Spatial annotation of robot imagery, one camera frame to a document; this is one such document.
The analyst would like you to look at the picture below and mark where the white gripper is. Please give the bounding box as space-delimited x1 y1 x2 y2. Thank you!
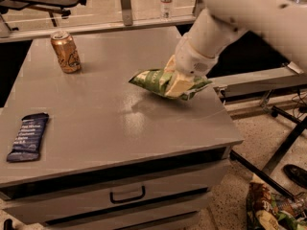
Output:
164 34 218 98

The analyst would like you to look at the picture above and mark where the green jalapeno chip bag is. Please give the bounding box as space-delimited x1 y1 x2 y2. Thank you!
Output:
129 69 211 101

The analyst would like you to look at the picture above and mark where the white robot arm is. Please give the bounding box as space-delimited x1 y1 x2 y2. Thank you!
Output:
166 0 307 98

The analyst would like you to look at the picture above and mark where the clear plastic water bottle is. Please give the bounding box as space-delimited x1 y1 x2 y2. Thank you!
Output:
160 0 173 19

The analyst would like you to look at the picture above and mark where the grey metal railing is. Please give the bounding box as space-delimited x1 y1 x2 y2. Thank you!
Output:
1 0 201 42

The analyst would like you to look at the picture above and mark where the grey drawer cabinet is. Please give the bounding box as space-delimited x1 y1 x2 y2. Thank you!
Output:
0 27 242 230

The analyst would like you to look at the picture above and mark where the gold soda can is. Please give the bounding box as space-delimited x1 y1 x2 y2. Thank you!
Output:
51 31 82 74

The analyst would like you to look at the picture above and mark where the black shoe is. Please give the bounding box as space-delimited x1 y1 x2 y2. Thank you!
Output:
283 164 307 189

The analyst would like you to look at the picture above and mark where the colourful snack bags pile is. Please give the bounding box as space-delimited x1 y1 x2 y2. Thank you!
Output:
246 174 307 230

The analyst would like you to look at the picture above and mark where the dark blue snack bar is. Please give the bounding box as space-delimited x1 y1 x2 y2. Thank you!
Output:
7 112 49 163

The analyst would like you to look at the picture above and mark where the black metal frame leg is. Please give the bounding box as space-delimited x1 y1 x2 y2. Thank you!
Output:
229 105 307 199

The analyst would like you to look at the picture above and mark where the black drawer handle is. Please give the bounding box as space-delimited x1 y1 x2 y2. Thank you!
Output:
109 186 146 204

